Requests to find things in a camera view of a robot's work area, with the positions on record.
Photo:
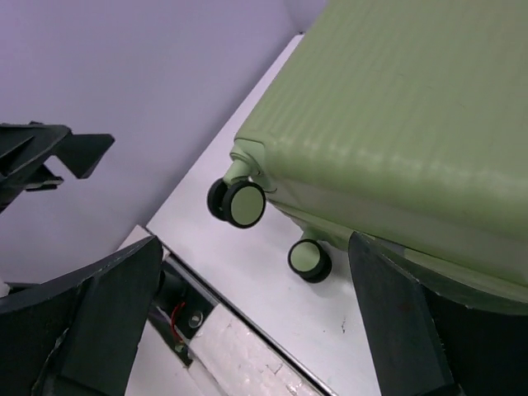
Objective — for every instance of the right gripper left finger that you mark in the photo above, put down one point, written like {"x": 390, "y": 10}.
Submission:
{"x": 78, "y": 334}

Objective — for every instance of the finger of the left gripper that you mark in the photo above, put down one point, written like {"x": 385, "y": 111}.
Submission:
{"x": 26, "y": 147}

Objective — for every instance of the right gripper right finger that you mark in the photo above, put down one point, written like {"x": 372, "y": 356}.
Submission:
{"x": 431, "y": 335}

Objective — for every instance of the green hard-shell suitcase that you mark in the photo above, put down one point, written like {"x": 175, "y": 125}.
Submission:
{"x": 405, "y": 123}

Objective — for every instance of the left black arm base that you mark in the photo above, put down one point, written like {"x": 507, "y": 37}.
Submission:
{"x": 177, "y": 312}

